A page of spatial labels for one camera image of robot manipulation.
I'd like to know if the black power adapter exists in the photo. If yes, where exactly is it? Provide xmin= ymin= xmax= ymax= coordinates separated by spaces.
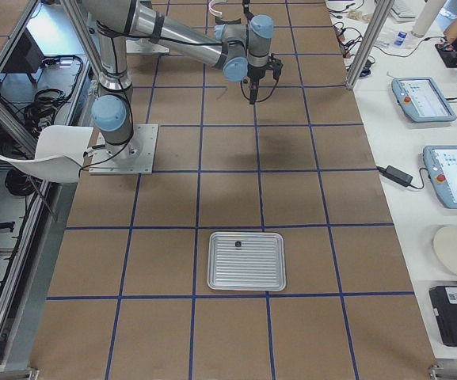
xmin=377 ymin=165 xmax=413 ymax=188

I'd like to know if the white curved plastic part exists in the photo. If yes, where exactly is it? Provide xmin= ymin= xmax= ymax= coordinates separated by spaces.
xmin=208 ymin=0 xmax=227 ymax=18

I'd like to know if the silver ribbed metal tray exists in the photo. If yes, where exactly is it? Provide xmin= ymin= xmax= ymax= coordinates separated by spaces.
xmin=207 ymin=231 xmax=287 ymax=291

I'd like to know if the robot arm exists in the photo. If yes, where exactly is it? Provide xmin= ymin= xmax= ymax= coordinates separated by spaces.
xmin=84 ymin=1 xmax=282 ymax=160

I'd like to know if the blue teach pendant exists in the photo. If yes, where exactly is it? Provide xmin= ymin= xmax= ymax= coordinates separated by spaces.
xmin=423 ymin=146 xmax=457 ymax=209
xmin=391 ymin=77 xmax=457 ymax=124

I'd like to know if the white chair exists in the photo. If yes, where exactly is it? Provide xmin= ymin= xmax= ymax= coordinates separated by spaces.
xmin=0 ymin=125 xmax=93 ymax=183

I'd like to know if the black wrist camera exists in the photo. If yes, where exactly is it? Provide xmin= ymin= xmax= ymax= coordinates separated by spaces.
xmin=268 ymin=56 xmax=283 ymax=81

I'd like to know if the near blue teach pendant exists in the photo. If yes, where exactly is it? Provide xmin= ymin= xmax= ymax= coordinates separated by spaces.
xmin=423 ymin=146 xmax=457 ymax=209

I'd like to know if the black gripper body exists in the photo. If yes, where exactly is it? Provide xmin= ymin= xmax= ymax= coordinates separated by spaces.
xmin=248 ymin=65 xmax=265 ymax=89

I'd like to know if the aluminium frame post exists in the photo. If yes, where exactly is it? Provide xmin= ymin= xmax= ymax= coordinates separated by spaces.
xmin=345 ymin=0 xmax=394 ymax=89

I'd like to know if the far blue teach pendant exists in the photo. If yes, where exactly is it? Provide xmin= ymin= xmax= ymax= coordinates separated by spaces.
xmin=391 ymin=77 xmax=457 ymax=124

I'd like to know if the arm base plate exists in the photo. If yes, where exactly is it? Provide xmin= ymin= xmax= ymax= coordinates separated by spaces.
xmin=89 ymin=124 xmax=158 ymax=175

